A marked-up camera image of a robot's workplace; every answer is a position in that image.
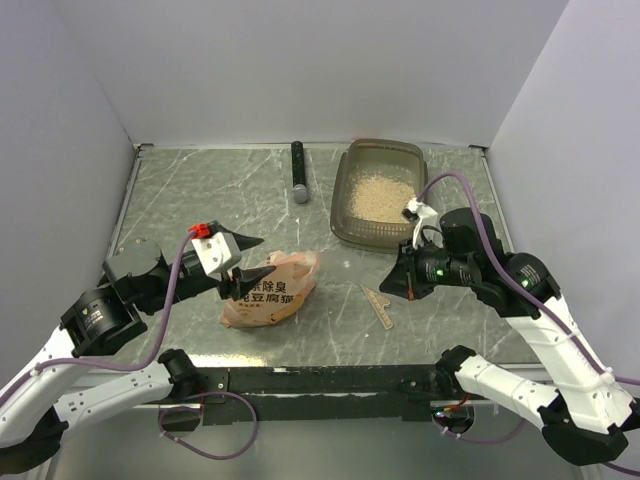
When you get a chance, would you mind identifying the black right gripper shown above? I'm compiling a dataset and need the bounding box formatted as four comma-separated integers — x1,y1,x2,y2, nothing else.
380,234,477,300

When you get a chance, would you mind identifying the orange cat litter bag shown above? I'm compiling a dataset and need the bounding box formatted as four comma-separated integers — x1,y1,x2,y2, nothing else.
220,251,319,329

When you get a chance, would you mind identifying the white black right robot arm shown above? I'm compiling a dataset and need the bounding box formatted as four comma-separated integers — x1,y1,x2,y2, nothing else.
379,200,639,466

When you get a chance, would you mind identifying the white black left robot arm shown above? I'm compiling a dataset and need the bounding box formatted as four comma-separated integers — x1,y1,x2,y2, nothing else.
1,221,274,475

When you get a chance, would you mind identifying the beige clean litter pile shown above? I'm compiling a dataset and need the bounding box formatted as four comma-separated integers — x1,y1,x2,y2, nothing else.
349,174,414,223

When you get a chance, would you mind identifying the black microphone with grey head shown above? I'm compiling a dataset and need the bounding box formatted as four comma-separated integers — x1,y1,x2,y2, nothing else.
291,141,309,205

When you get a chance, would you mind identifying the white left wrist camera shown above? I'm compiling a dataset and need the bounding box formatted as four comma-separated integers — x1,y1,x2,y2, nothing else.
188,221,242,277

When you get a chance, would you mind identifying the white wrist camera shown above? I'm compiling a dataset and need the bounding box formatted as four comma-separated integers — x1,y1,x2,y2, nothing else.
402,198,440,249
188,221,242,277

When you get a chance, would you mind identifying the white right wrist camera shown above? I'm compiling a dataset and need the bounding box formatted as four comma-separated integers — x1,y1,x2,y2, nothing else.
402,198,440,249

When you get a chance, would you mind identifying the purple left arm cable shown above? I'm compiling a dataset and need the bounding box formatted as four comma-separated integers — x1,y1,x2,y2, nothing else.
0,227,261,460

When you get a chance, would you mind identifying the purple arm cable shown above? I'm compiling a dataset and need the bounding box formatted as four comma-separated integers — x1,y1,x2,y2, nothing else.
0,227,261,460
417,170,640,476

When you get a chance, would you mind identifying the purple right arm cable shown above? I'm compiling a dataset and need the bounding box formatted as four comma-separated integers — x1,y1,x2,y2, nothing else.
417,170,640,476

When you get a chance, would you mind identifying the aluminium frame rail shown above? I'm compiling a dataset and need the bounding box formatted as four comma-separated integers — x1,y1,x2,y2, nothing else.
82,143,154,341

